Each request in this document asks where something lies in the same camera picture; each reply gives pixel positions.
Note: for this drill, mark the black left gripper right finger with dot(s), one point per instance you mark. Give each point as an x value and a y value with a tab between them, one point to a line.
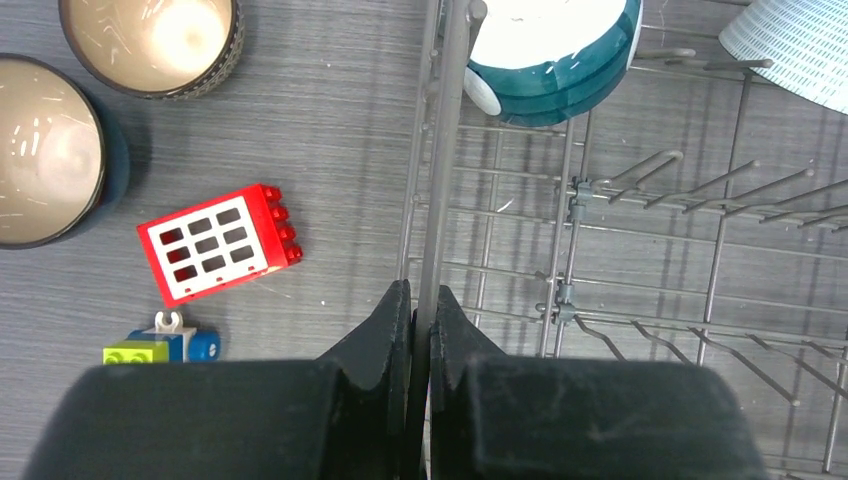
497	416

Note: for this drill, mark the green toy block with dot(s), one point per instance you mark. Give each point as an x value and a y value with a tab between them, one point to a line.
136	351

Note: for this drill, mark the teal white bowl back left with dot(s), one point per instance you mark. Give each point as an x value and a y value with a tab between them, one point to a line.
537	64

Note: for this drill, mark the red white toy window block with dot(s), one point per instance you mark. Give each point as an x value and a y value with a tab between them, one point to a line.
218	244

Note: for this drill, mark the dark teal glazed bowl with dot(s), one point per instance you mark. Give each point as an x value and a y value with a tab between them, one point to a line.
65	162

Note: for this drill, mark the brown patterned bowl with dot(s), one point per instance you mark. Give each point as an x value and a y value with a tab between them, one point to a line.
156	50

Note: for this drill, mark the pale green bowl middle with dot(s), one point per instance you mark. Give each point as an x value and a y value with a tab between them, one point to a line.
806	41

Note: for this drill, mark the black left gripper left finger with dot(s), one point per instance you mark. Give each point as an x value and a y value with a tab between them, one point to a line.
339	416

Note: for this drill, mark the grey wire dish rack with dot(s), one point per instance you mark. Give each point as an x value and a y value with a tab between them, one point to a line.
697	215

